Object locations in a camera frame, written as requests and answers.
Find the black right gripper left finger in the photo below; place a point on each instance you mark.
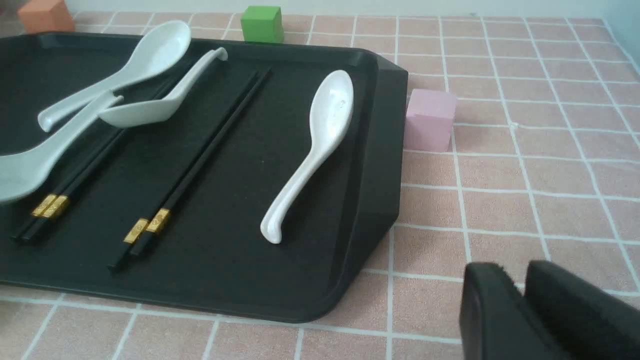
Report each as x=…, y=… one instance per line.
x=497, y=323

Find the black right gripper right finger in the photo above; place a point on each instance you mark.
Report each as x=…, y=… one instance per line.
x=587, y=322

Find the pink checkered tablecloth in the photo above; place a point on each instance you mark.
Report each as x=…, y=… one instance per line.
x=543, y=164

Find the pink cube block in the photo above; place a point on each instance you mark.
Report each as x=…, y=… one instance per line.
x=429, y=120

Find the black plastic tray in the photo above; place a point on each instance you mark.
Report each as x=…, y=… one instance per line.
x=211, y=255

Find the white ceramic spoon right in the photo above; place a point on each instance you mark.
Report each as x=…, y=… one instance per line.
x=331, y=113

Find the white ceramic spoon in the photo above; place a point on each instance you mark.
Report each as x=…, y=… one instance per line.
x=156, y=52
x=21, y=174
x=160, y=110
x=331, y=113

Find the black chopstick gold band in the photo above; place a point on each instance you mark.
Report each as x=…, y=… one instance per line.
x=134, y=165
x=218, y=138
x=148, y=227
x=51, y=208

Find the green cube block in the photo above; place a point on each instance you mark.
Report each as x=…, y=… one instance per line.
x=262, y=24

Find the white ceramic spoon middle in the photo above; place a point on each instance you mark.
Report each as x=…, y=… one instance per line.
x=160, y=110

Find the white ceramic spoon top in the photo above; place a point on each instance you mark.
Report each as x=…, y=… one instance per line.
x=156, y=52

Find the white ceramic spoon left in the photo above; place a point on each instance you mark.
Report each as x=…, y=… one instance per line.
x=21, y=174

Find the orange cube block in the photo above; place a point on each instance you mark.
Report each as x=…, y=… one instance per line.
x=39, y=16

